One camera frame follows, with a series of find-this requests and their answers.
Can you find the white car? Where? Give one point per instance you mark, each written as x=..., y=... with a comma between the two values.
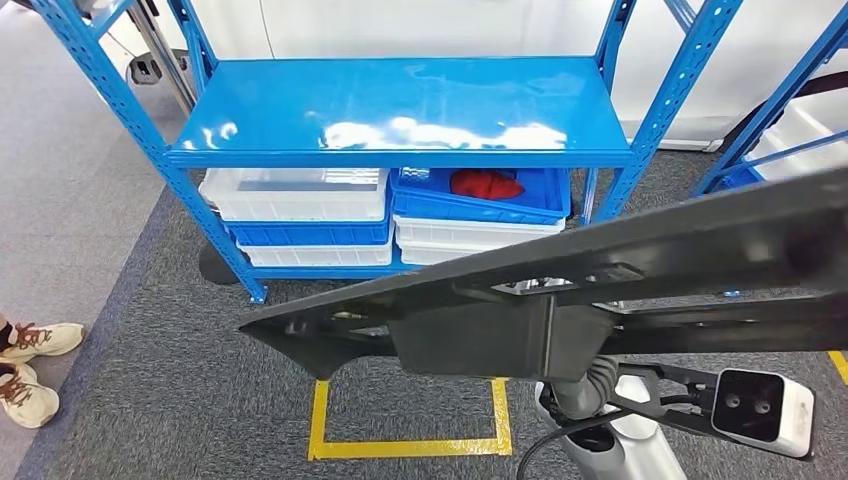
x=430, y=26

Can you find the blue plastic bin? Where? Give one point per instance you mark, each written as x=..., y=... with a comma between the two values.
x=477, y=208
x=311, y=233

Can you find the yellow floor tape square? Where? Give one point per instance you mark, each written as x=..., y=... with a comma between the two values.
x=840, y=366
x=411, y=449

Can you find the person's leg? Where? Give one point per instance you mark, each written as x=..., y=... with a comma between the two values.
x=5, y=334

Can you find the red part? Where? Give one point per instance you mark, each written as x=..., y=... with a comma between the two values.
x=487, y=185

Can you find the black plastic plate bracket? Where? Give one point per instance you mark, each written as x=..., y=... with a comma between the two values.
x=662, y=258

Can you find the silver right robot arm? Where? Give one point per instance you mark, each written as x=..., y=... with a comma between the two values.
x=636, y=457

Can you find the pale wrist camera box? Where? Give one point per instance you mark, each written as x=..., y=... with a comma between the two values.
x=762, y=411

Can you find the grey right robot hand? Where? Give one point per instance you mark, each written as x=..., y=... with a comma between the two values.
x=571, y=397

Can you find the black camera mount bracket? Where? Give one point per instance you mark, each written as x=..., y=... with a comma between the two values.
x=669, y=374

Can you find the blue metal shelf rack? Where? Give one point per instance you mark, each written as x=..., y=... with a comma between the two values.
x=397, y=99
x=775, y=99

